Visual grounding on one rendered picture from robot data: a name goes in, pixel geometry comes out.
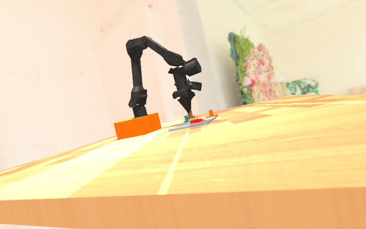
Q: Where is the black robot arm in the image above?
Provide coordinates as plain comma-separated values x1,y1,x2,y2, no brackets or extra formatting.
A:
126,36,202,119

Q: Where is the brown gear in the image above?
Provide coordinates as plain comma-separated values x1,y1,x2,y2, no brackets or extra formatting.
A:
187,110,195,119

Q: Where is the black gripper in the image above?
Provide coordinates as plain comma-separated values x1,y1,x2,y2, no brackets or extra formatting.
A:
172,78,195,113

